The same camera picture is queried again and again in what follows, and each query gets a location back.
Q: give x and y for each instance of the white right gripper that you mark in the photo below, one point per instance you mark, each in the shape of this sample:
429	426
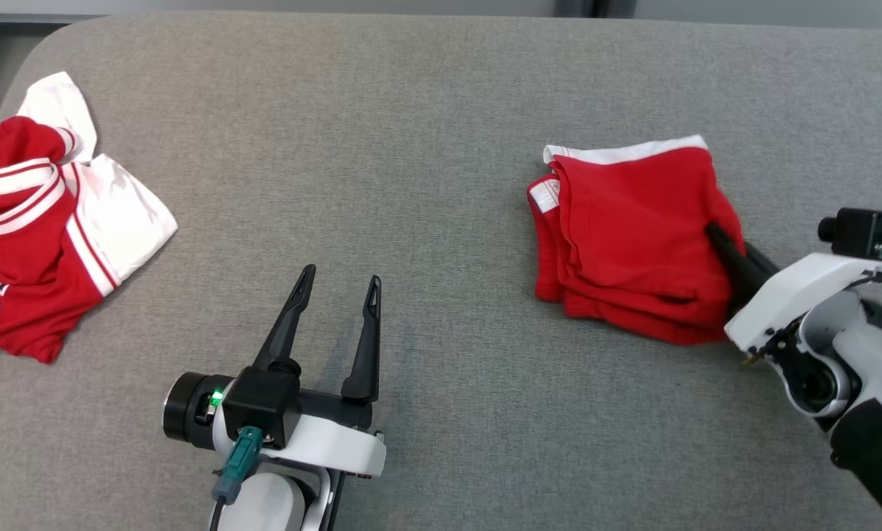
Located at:
780	295

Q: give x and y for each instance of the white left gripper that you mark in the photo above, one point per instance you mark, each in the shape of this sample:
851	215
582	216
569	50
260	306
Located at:
338	446

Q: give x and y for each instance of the red shorts white waistband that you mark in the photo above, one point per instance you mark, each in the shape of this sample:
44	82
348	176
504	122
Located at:
625	236

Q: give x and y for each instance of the red white basketball jersey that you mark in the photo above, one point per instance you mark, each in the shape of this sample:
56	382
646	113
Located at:
28	258

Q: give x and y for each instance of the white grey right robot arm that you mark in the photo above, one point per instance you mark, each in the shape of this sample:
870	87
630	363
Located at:
876	369

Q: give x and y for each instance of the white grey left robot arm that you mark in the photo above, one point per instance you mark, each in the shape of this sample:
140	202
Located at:
271	505

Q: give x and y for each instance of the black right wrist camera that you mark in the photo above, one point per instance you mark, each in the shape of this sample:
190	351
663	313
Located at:
861	230

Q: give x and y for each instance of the grey partition post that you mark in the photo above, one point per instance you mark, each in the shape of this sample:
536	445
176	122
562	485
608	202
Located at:
596	7

